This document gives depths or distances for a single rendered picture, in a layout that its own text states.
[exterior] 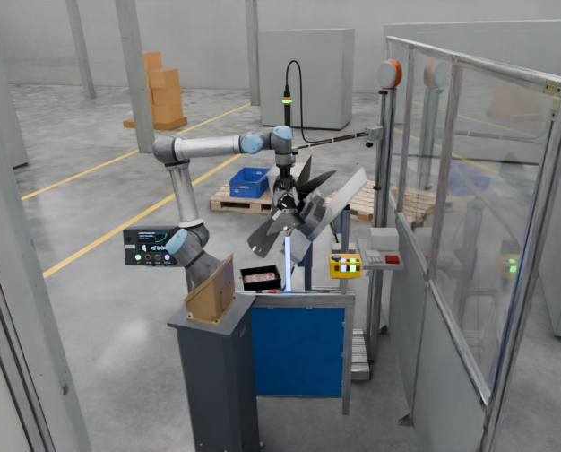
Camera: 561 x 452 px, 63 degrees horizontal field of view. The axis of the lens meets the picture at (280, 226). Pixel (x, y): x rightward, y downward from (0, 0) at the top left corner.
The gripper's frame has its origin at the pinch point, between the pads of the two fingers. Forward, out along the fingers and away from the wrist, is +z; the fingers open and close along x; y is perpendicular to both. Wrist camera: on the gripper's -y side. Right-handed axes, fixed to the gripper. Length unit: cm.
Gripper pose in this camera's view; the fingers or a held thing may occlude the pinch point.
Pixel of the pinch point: (286, 204)
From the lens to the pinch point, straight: 208.1
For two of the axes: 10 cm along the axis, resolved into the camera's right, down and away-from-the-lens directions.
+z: 0.5, 9.1, 4.2
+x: 10.0, -0.1, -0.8
